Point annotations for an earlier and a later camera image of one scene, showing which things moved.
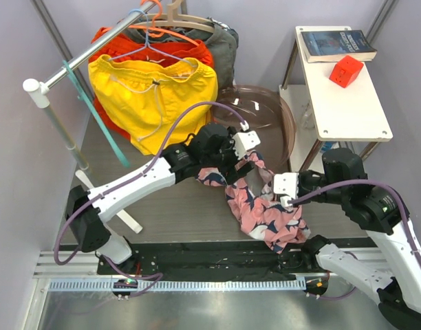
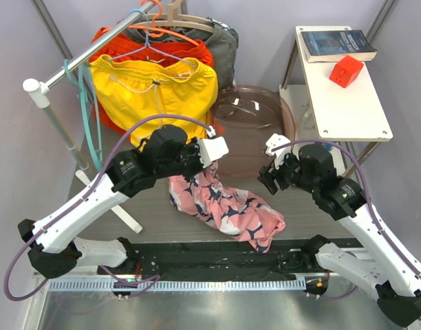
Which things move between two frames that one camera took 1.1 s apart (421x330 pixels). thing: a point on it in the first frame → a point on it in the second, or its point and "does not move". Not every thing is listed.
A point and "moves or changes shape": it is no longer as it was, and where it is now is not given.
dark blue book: x=328 y=46 does not move
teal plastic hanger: x=84 y=95 moves or changes shape
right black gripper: x=307 y=172 → x=267 y=174
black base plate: x=208 y=261 does not move
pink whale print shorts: x=278 y=224 → x=231 y=210
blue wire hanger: x=147 y=45 does not move
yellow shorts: x=146 y=99 does not move
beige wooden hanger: x=175 y=19 does not move
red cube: x=344 y=70 does not move
